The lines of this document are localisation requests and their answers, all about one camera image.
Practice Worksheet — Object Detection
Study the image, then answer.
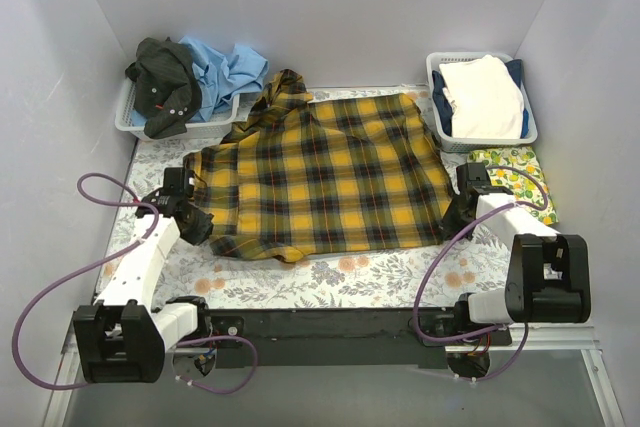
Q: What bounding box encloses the black pinstripe shirt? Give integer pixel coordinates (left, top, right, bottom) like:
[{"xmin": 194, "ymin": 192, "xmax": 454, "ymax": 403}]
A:
[{"xmin": 125, "ymin": 37, "xmax": 202, "ymax": 140}]

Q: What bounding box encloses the yellow plaid flannel shirt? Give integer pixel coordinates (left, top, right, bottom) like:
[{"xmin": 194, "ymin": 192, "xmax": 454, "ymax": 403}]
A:
[{"xmin": 183, "ymin": 70, "xmax": 453, "ymax": 263}]

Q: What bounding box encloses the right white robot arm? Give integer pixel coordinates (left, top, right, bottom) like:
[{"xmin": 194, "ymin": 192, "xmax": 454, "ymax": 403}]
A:
[{"xmin": 435, "ymin": 162, "xmax": 591, "ymax": 345}]

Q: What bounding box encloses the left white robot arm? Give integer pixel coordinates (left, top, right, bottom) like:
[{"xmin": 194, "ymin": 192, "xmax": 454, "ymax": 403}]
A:
[{"xmin": 72, "ymin": 167, "xmax": 213, "ymax": 383}]

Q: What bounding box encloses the lemon print cloth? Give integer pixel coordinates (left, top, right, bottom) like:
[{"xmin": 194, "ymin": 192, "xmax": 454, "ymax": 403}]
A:
[{"xmin": 467, "ymin": 146, "xmax": 558, "ymax": 226}]

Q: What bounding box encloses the navy blue folded shirt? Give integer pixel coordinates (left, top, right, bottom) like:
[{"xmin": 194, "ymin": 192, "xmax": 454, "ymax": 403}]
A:
[{"xmin": 430, "ymin": 58, "xmax": 532, "ymax": 138}]

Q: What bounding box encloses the white folded shirt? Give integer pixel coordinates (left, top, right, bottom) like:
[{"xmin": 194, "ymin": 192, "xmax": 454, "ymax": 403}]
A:
[{"xmin": 438, "ymin": 54, "xmax": 526, "ymax": 141}]

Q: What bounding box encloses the left white laundry basket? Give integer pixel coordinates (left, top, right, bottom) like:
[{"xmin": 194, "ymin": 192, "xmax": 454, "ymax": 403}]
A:
[{"xmin": 115, "ymin": 79, "xmax": 251, "ymax": 141}]

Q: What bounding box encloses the light blue shirt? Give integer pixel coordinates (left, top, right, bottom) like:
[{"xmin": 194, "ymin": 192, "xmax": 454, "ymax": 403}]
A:
[{"xmin": 179, "ymin": 36, "xmax": 269, "ymax": 123}]

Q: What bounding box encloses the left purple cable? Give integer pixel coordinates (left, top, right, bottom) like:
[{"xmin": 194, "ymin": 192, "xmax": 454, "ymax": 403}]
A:
[{"xmin": 10, "ymin": 172, "xmax": 259, "ymax": 395}]

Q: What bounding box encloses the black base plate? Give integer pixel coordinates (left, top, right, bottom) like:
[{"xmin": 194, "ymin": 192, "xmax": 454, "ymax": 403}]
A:
[{"xmin": 177, "ymin": 307, "xmax": 512, "ymax": 369}]

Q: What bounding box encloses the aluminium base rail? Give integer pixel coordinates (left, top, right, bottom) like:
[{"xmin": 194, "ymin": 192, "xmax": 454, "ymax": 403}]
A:
[{"xmin": 45, "ymin": 324, "xmax": 624, "ymax": 426}]

